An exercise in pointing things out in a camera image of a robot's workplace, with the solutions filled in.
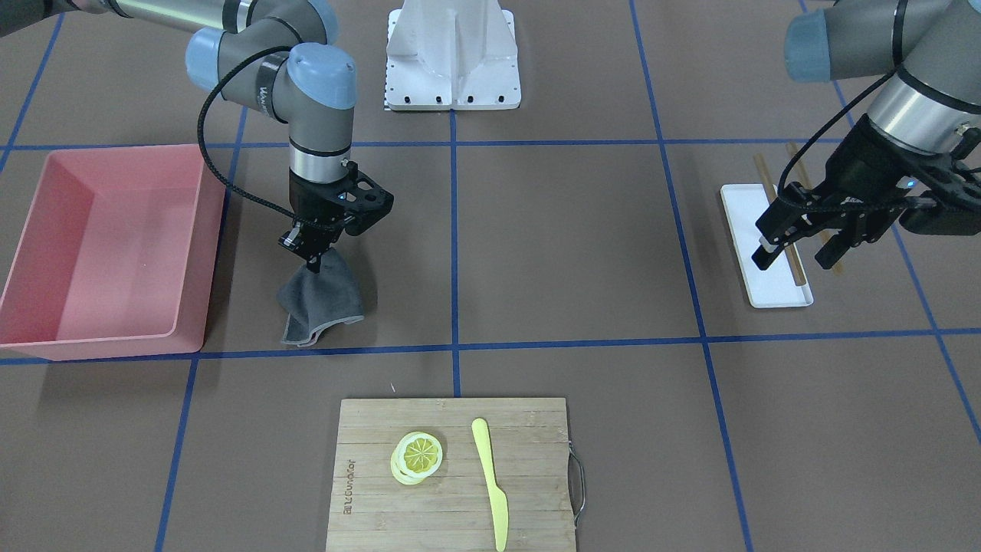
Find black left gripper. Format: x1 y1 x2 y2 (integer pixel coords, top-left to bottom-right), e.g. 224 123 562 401
751 116 979 271

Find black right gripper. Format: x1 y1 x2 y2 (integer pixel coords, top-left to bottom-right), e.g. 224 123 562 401
280 169 347 274

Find grey wiping cloth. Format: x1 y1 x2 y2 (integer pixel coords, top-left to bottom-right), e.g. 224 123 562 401
276 248 365 348

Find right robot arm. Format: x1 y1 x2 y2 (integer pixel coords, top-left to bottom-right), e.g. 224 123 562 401
2 1 358 273

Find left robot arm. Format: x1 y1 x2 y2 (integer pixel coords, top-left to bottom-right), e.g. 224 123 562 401
752 1 980 270

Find wooden chopstick pair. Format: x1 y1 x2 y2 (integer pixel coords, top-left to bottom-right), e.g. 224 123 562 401
753 153 809 287

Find white rectangular tray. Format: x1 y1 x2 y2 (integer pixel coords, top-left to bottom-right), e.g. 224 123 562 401
720 183 815 309

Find pink plastic bin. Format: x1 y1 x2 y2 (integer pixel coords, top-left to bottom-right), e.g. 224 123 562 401
1 144 225 361

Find yellow lemon slice toy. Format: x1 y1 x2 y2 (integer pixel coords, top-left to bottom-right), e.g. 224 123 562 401
390 431 444 485

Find bamboo cutting board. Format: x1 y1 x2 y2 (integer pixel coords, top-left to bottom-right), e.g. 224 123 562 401
326 398 577 551

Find yellow plastic knife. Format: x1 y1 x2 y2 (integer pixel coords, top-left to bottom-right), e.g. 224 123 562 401
471 417 510 551

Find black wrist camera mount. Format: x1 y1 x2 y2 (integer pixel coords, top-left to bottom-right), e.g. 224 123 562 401
341 160 395 235

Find black camera cable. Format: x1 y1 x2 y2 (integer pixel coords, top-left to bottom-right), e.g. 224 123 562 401
197 44 301 223

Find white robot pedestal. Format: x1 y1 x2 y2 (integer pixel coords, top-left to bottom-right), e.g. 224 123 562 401
383 1 522 112

